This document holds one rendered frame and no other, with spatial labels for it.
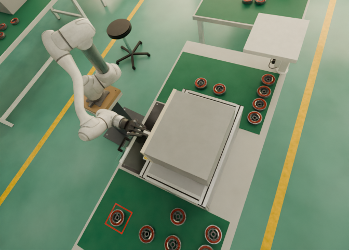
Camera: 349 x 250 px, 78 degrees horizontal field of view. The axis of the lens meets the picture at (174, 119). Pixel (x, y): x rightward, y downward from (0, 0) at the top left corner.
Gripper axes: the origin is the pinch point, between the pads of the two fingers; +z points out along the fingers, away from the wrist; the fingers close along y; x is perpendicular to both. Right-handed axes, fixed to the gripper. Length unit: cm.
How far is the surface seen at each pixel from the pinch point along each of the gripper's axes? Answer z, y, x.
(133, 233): 6, 62, -43
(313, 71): 103, -178, -118
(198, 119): 29.5, -14.6, 13.5
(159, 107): -22, -36, -41
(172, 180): 24.7, 19.5, -6.8
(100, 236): -16, 74, -43
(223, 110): 40.2, -24.3, 13.5
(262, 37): 44, -94, 2
